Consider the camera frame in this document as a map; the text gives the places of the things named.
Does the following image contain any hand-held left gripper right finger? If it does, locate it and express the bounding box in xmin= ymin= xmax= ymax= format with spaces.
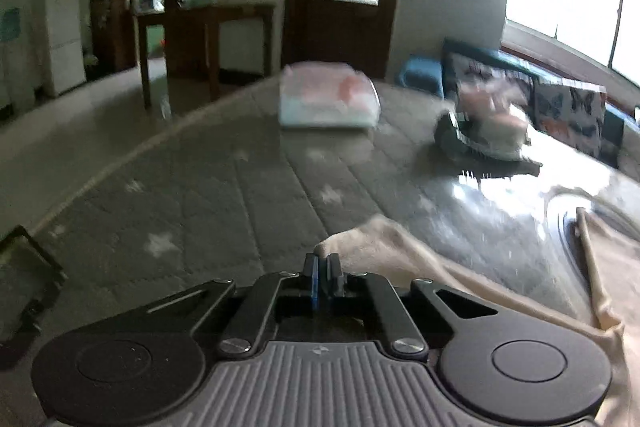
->
xmin=326 ymin=255 xmax=501 ymax=358

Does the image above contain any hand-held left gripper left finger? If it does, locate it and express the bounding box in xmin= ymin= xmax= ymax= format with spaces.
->
xmin=145 ymin=255 xmax=321 ymax=358

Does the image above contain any beige garment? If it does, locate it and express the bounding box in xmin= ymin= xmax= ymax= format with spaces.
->
xmin=314 ymin=207 xmax=640 ymax=427

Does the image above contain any pile of folded clothes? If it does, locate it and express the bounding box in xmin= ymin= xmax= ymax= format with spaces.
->
xmin=434 ymin=79 xmax=543 ymax=175

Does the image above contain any folded pink white blanket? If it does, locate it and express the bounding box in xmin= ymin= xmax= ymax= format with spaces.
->
xmin=278 ymin=62 xmax=382 ymax=131

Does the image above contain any blue plastic stool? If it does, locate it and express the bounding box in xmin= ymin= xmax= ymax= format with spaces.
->
xmin=397 ymin=55 xmax=444 ymax=98

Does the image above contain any butterfly print cushion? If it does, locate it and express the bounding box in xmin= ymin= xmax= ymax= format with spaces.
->
xmin=532 ymin=79 xmax=608 ymax=158
xmin=445 ymin=52 xmax=535 ymax=108

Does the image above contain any dark wooden table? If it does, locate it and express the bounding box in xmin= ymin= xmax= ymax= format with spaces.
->
xmin=135 ymin=3 xmax=277 ymax=110

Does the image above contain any teal sofa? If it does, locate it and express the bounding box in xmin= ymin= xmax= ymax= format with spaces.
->
xmin=442 ymin=38 xmax=640 ymax=180

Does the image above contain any white refrigerator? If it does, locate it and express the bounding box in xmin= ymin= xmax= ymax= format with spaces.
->
xmin=42 ymin=0 xmax=87 ymax=98

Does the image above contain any black metal frame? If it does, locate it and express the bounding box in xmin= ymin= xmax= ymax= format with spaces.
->
xmin=0 ymin=225 xmax=68 ymax=368

